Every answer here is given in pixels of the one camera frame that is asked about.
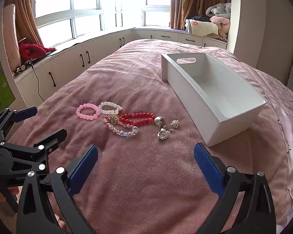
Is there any multicolour candy bead bracelet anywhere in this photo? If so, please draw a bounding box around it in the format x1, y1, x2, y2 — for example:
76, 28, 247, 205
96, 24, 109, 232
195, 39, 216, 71
103, 114, 140, 139

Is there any pink folded blanket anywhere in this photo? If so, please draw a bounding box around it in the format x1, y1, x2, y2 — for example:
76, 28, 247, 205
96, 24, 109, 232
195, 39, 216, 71
209, 16, 231, 41

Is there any pink padded board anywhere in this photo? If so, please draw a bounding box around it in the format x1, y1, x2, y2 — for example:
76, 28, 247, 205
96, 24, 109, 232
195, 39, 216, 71
2, 4, 21, 74

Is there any white plastic storage box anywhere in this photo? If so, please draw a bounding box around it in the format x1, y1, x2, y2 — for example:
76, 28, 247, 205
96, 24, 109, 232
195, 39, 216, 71
161, 52, 269, 147

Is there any grey fleece blanket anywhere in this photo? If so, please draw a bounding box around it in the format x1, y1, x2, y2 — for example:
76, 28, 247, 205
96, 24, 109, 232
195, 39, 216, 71
205, 3, 231, 19

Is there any black cable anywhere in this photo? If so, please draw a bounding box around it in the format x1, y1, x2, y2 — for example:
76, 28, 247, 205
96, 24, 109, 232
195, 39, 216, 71
30, 60, 46, 102

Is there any small black device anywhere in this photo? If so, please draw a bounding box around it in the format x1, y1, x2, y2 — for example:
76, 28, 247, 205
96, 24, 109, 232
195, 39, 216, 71
13, 62, 34, 75

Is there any silver rose ring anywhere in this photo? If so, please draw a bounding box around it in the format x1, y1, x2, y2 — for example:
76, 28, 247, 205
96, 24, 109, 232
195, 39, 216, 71
157, 125, 172, 141

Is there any white-framed bay window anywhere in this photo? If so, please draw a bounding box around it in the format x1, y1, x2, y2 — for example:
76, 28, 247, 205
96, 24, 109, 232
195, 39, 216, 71
35, 0, 172, 42

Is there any white window seat cabinet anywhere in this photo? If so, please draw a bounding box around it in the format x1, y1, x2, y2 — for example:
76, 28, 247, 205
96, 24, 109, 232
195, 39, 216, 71
13, 28, 229, 103

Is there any white bead bracelet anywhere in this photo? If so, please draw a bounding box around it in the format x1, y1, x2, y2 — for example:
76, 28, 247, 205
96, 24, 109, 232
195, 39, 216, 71
98, 101, 123, 115

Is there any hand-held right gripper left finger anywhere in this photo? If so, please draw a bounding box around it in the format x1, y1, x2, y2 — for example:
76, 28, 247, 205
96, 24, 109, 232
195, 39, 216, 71
17, 144, 99, 234

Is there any green box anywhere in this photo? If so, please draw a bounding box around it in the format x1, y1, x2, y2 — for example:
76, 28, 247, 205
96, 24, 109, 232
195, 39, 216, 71
0, 74, 16, 112

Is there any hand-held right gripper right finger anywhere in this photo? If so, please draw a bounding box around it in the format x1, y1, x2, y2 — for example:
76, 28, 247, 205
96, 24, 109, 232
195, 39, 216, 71
193, 143, 277, 234

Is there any pink fleece bed blanket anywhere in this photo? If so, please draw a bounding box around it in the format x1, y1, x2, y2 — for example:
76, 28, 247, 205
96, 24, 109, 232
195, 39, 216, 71
5, 39, 293, 234

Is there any floral bed sheet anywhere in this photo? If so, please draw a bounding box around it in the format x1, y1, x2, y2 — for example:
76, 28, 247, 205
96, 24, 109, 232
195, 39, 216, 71
259, 78, 293, 225

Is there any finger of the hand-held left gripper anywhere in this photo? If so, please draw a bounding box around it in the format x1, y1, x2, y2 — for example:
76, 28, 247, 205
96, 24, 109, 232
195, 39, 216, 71
0, 106, 38, 142
0, 130, 68, 175

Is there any pink bead bracelet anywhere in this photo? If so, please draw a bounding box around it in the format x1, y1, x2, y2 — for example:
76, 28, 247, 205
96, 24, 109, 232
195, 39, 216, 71
76, 104, 101, 121

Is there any red bead bracelet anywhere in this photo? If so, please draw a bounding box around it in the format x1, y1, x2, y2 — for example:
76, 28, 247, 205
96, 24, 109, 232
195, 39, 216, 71
118, 112, 156, 127

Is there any red knitted cloth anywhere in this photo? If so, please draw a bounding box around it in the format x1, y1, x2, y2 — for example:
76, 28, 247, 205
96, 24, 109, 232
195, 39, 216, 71
19, 43, 56, 60

